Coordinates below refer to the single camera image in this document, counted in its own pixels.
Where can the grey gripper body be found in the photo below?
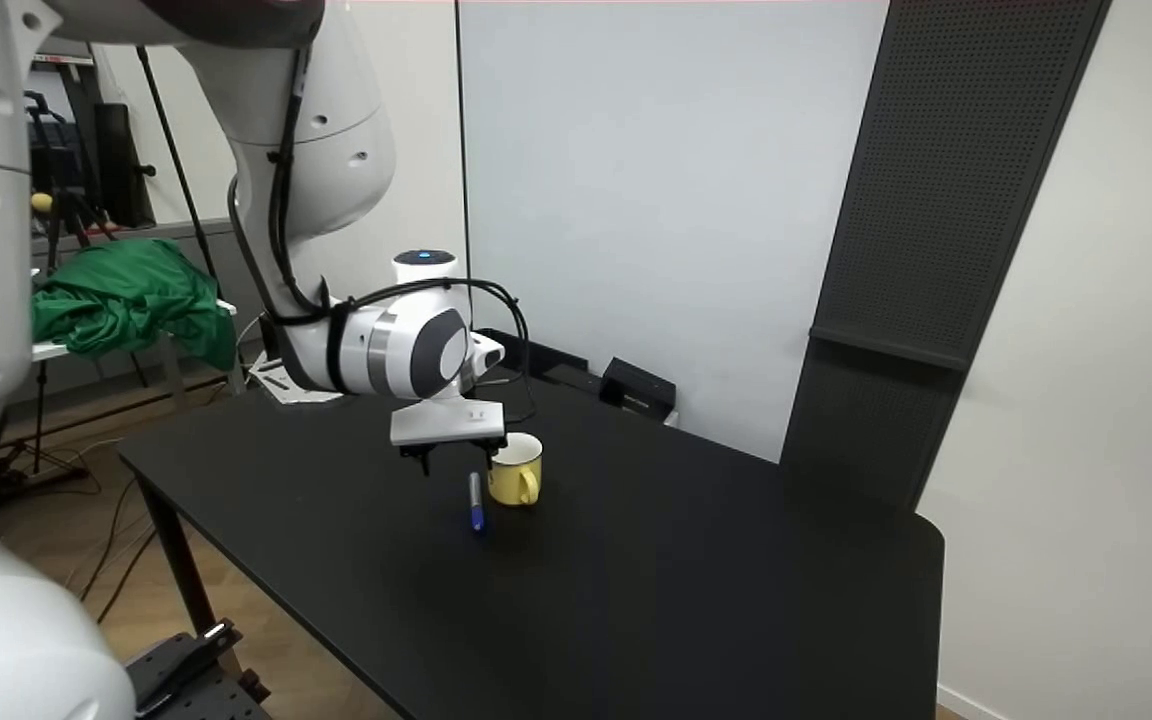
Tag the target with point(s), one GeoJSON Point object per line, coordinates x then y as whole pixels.
{"type": "Point", "coordinates": [449, 423]}

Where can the blue capped marker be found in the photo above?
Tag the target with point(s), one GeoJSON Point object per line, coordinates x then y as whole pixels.
{"type": "Point", "coordinates": [479, 514]}

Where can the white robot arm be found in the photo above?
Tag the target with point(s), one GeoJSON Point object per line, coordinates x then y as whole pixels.
{"type": "Point", "coordinates": [339, 135]}

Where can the yellow mug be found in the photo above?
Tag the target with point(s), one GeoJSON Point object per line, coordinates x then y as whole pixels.
{"type": "Point", "coordinates": [518, 477]}

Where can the black flat device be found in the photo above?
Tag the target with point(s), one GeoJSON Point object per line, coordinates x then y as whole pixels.
{"type": "Point", "coordinates": [558, 363]}

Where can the white paper sheet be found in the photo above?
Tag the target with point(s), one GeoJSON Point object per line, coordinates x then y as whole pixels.
{"type": "Point", "coordinates": [286, 384]}

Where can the white cylinder blue top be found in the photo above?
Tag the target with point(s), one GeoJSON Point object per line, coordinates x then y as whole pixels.
{"type": "Point", "coordinates": [427, 266]}

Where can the small black box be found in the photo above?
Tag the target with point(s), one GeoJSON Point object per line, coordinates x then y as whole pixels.
{"type": "Point", "coordinates": [636, 384]}

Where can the black table leg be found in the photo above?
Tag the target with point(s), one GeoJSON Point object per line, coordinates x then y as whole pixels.
{"type": "Point", "coordinates": [180, 563]}

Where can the white board panel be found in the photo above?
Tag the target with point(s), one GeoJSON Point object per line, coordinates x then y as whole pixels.
{"type": "Point", "coordinates": [656, 202]}

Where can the black floor stand base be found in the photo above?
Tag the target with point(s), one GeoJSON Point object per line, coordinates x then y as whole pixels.
{"type": "Point", "coordinates": [198, 675]}

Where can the green cloth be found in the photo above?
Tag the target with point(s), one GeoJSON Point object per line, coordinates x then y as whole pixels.
{"type": "Point", "coordinates": [121, 303]}

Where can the thin black pole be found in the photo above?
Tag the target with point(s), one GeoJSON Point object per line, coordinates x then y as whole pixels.
{"type": "Point", "coordinates": [176, 164]}

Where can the black equipment rack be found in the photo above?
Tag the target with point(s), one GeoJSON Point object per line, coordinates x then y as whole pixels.
{"type": "Point", "coordinates": [90, 144]}

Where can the black perforated panel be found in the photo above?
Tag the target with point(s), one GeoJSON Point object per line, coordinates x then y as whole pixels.
{"type": "Point", "coordinates": [922, 243]}

